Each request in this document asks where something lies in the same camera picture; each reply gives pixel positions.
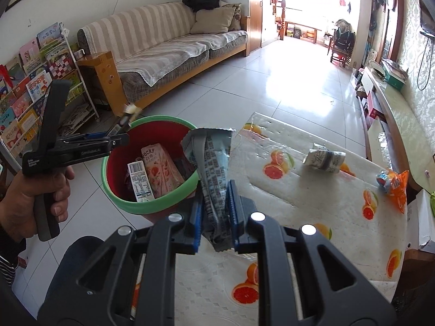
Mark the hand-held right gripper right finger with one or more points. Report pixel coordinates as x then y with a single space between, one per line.
234 217

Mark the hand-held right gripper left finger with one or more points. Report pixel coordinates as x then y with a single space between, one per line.
197 224

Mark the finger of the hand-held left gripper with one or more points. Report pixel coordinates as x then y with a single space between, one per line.
98 137
121 120

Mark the small yellow candy wrapper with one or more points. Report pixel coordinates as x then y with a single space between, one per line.
132 109

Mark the red trash bin green rim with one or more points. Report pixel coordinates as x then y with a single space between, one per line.
119 166

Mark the silver blue snack wrapper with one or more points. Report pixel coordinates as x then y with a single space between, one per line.
210 163

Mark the person's left hand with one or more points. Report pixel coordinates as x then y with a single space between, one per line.
23 207

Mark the white barcode box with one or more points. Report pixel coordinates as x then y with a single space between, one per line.
139 180

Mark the pink snack box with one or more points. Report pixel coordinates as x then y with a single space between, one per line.
163 173

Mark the row of children's picture books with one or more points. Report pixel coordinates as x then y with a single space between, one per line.
23 95

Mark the small white box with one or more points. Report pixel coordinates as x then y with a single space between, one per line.
79 53

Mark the striped beige sofa cover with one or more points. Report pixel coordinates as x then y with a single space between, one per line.
136 30

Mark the crumpled white packet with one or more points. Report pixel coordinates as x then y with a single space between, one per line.
323 159

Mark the beige pillow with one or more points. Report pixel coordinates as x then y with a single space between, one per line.
212 21

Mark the patterned pillow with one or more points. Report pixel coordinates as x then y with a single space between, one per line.
237 17

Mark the orange snack packet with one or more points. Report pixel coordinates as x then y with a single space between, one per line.
396 188

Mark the wooden door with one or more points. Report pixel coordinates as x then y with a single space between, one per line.
258 13

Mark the white cardboard box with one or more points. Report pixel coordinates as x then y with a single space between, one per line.
423 217

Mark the low television cabinet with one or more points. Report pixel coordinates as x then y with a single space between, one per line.
401 125

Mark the low wooden bench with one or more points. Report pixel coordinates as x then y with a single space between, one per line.
302 32

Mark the wooden chair with clothes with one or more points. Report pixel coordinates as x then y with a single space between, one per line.
341 44

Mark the green box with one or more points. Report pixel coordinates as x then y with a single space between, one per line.
396 76

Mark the flat screen television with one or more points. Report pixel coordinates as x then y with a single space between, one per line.
429 17

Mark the wooden frame sofa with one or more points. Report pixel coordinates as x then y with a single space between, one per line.
108 71

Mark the wooden framed wall mirror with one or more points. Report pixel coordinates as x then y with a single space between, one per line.
397 13

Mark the round wall clock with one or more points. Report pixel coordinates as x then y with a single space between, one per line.
390 0

